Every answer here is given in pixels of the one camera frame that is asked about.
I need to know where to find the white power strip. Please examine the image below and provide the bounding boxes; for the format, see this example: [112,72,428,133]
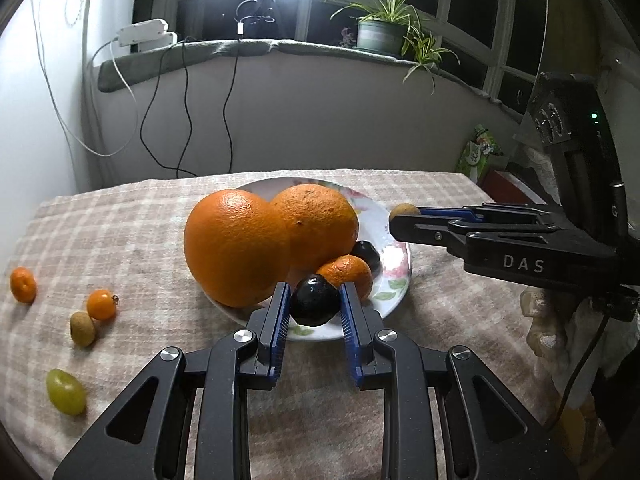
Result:
[116,19,169,46]

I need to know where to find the person's right hand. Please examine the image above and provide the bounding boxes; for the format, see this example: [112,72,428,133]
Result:
[519,287,622,402]

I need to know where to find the white cable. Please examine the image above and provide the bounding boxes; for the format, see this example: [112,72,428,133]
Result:
[30,0,138,158]

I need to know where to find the white lace cloth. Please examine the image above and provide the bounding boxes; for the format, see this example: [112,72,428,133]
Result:
[520,144,556,186]

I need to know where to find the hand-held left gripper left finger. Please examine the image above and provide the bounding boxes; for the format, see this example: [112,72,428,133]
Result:
[52,282,292,480]

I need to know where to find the potted spider plant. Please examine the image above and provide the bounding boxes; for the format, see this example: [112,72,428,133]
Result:
[325,0,461,97]

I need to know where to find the orange cherry tomato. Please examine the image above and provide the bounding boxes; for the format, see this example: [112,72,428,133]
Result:
[86,289,120,321]

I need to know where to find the dark purple grape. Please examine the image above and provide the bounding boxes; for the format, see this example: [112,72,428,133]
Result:
[291,274,341,327]

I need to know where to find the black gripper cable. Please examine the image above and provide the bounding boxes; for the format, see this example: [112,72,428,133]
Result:
[550,310,619,431]

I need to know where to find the dark plum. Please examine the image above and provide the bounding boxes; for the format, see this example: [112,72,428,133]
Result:
[348,240,382,277]

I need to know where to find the bumpy large orange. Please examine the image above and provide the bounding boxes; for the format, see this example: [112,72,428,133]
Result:
[270,184,360,273]

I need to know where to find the smooth large orange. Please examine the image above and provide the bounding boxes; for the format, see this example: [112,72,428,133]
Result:
[184,189,292,308]

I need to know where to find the green grape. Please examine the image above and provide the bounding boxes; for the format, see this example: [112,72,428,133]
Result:
[46,368,87,417]

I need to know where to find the white window frame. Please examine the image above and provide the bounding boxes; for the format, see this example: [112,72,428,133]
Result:
[132,0,551,111]

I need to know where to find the floral white plate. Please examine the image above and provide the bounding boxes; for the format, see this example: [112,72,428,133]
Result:
[200,176,414,343]

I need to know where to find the white cabinet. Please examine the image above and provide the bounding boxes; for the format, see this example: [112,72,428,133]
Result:
[0,0,97,201]

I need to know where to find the grey windowsill cloth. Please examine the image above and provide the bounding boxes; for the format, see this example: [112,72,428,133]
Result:
[97,37,521,112]

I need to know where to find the small brown kiwi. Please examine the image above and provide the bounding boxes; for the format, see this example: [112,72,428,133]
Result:
[69,311,97,348]

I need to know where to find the white power adapter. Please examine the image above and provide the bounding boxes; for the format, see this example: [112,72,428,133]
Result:
[131,31,179,54]

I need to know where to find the small tangerine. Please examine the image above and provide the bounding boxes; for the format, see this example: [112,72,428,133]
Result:
[10,267,38,304]

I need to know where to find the red cardboard box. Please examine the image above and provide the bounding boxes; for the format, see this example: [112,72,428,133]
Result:
[477,164,548,206]

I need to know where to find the black tripod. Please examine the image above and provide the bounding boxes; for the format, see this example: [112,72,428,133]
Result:
[236,0,282,41]

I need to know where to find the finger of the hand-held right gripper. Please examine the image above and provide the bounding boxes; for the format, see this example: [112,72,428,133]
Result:
[417,203,564,225]
[389,214,562,257]

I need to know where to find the green snack bag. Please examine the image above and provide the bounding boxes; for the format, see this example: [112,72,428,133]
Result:
[456,125,504,181]

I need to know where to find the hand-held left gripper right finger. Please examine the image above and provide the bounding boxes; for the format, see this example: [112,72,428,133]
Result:
[339,282,578,480]

